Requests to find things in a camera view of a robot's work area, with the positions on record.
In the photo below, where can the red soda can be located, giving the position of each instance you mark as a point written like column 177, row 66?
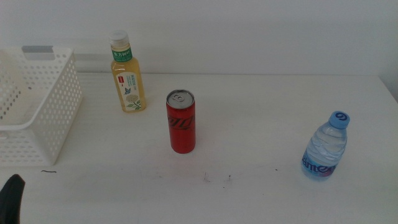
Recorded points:
column 182, row 133

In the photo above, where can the clear water bottle blue cap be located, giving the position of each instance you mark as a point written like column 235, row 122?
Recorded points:
column 325, row 146

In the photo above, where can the white perforated plastic basket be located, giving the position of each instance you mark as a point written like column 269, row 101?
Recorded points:
column 15, row 127

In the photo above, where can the yellow tea bottle white cap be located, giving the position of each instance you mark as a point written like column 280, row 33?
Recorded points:
column 127, row 71

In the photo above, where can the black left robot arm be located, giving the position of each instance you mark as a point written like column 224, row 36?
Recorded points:
column 11, row 202

